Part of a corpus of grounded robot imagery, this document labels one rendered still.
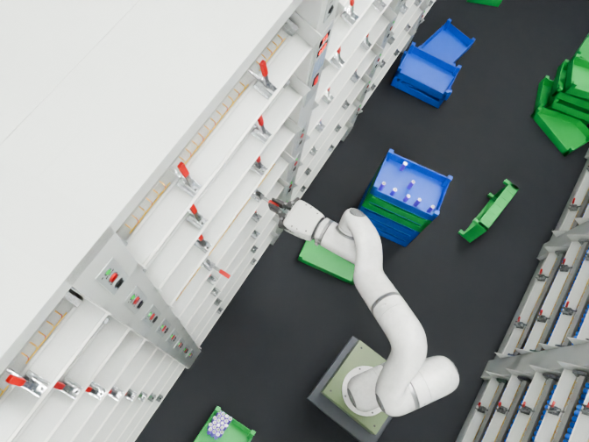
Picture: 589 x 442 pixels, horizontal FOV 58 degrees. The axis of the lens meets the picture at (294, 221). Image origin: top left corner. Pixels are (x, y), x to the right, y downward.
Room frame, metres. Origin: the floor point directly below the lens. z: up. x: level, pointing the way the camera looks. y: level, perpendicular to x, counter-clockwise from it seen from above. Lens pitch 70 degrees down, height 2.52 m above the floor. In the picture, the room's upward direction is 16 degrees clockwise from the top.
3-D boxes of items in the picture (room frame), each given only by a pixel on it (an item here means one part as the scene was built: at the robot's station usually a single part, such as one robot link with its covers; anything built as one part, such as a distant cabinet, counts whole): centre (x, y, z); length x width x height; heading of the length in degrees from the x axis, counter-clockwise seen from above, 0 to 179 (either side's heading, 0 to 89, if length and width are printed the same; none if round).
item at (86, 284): (0.16, 0.35, 0.90); 0.20 x 0.09 x 1.81; 73
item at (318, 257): (0.80, -0.23, 0.04); 0.30 x 0.20 x 0.08; 82
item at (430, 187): (1.07, -0.44, 0.44); 0.30 x 0.20 x 0.08; 81
